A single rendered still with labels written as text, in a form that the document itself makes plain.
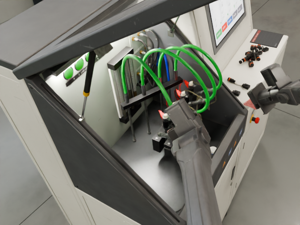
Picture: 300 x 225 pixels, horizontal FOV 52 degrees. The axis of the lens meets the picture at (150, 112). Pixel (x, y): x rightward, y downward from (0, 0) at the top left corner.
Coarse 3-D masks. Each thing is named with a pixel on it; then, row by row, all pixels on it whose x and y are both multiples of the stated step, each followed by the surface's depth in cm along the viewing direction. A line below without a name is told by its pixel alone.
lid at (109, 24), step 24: (120, 0) 105; (144, 0) 61; (168, 0) 49; (192, 0) 47; (216, 0) 45; (96, 24) 74; (120, 24) 58; (144, 24) 55; (48, 48) 93; (72, 48) 72; (96, 48) 67; (24, 72) 93
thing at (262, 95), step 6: (258, 84) 110; (252, 90) 108; (258, 90) 110; (264, 90) 107; (270, 90) 105; (258, 96) 109; (264, 96) 106; (270, 96) 104; (258, 102) 109; (264, 102) 107; (270, 102) 106; (264, 108) 109; (270, 108) 111; (264, 114) 110
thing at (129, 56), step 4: (128, 56) 113; (132, 56) 110; (136, 56) 109; (124, 60) 118; (136, 60) 109; (140, 60) 107; (124, 64) 122; (144, 64) 106; (124, 68) 124; (148, 68) 105; (124, 72) 127; (152, 72) 104; (124, 76) 129; (152, 76) 104; (156, 76) 104; (124, 80) 130; (156, 80) 103; (124, 84) 132; (160, 84) 103; (124, 88) 134; (160, 88) 103; (164, 88) 103; (124, 92) 136; (164, 92) 103; (164, 96) 103; (168, 96) 103; (168, 100) 103; (168, 104) 103
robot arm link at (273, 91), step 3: (273, 87) 104; (276, 87) 102; (273, 90) 103; (276, 90) 102; (270, 93) 104; (273, 93) 103; (273, 96) 103; (276, 96) 102; (273, 99) 103; (276, 99) 103; (276, 102) 104
